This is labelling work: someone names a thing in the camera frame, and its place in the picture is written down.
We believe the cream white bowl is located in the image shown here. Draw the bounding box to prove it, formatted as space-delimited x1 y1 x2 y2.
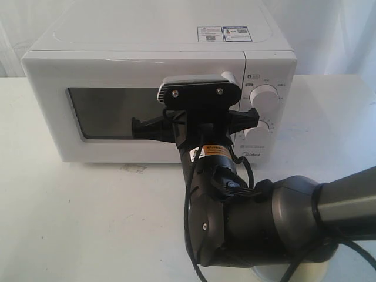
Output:
249 253 328 281

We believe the white control knob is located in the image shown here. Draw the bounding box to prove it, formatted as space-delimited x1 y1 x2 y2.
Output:
243 120 270 141
249 85 279 111

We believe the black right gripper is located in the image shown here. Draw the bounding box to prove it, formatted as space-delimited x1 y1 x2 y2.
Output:
131 108 260 173

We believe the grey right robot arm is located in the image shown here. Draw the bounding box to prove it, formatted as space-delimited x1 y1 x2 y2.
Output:
131 108 375 267

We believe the upper white control knob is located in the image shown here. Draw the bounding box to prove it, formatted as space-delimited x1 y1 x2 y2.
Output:
249 85 279 111

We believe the lower white control knob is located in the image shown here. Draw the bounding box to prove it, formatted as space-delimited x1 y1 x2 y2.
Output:
243 120 270 141

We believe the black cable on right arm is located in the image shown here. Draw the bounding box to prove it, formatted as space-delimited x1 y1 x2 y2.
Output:
161 108 376 282

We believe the right blue-bordered label sticker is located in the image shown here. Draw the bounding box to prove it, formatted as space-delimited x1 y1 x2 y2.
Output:
222 26 253 42

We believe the white microwave oven body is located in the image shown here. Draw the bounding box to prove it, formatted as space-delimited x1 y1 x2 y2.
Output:
26 1 297 164

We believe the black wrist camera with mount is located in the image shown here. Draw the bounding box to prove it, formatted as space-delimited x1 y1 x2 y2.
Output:
157 72 241 134

